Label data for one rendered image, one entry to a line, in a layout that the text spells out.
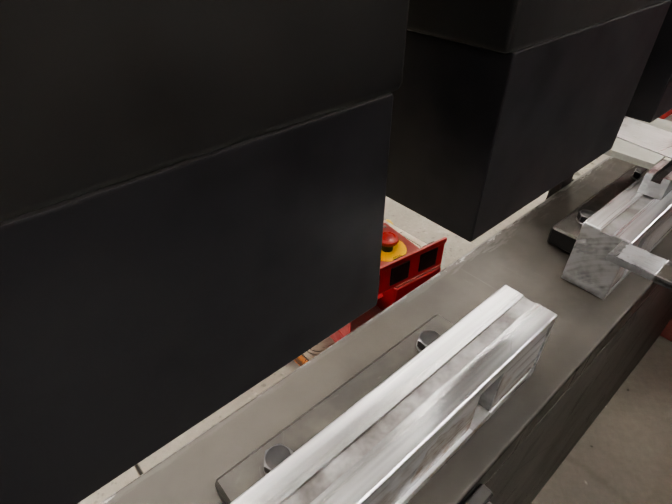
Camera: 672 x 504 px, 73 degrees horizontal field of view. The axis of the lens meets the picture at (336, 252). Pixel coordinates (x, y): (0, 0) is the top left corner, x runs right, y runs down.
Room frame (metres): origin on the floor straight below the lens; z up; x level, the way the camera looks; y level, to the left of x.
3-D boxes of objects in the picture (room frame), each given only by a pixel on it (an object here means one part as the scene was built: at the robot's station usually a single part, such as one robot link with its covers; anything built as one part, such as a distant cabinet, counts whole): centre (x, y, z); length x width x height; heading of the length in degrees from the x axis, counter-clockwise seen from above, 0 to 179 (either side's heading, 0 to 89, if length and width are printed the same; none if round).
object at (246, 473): (0.26, -0.03, 0.89); 0.30 x 0.05 x 0.03; 131
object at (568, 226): (0.63, -0.45, 0.89); 0.30 x 0.05 x 0.03; 131
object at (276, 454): (0.19, 0.05, 0.91); 0.03 x 0.03 x 0.02
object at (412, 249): (0.63, -0.06, 0.75); 0.20 x 0.16 x 0.18; 124
